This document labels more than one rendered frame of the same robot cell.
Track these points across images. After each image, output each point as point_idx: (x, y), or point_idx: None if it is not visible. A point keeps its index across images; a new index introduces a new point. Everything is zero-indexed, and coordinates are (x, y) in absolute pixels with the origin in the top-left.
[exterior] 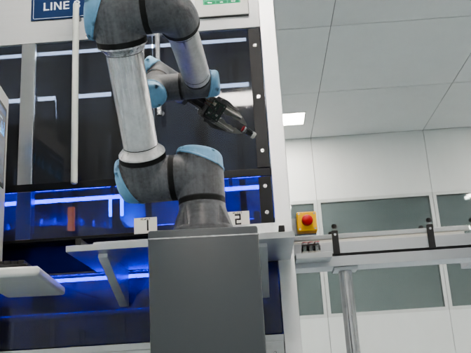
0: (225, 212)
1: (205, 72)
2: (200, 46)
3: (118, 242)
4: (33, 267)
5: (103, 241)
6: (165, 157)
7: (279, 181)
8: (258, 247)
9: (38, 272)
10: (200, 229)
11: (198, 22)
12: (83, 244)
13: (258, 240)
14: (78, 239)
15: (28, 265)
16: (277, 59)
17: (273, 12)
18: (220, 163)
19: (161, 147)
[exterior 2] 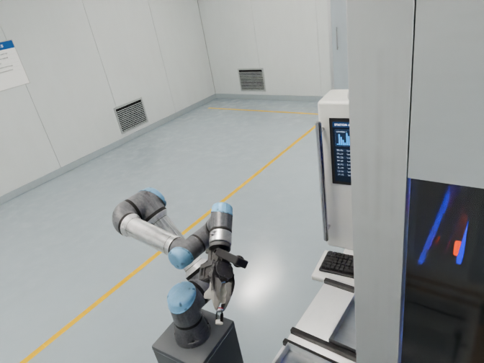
0: (175, 330)
1: (160, 251)
2: (138, 240)
3: (311, 302)
4: (312, 274)
5: (353, 294)
6: (188, 280)
7: None
8: (155, 354)
9: (312, 279)
10: (171, 323)
11: (119, 232)
12: (330, 284)
13: (153, 351)
14: (324, 279)
15: (322, 270)
16: (353, 264)
17: (349, 125)
18: (168, 307)
19: (186, 274)
